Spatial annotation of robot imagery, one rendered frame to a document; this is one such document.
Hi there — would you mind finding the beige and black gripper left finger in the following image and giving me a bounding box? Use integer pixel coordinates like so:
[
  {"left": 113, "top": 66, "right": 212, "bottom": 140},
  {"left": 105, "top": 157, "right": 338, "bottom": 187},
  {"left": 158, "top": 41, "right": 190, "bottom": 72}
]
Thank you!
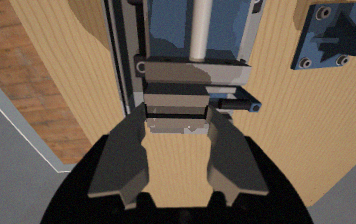
[{"left": 40, "top": 102, "right": 149, "bottom": 224}]

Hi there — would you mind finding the grey metal block with slot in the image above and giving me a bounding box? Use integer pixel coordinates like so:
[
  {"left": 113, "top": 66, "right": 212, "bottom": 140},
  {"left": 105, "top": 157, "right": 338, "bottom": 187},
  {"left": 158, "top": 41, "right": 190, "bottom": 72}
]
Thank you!
[{"left": 144, "top": 83, "right": 210, "bottom": 128}]

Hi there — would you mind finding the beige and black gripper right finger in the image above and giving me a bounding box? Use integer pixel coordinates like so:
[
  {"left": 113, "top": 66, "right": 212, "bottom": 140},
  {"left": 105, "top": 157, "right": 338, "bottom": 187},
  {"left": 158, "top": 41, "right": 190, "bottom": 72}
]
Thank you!
[{"left": 204, "top": 103, "right": 314, "bottom": 224}]

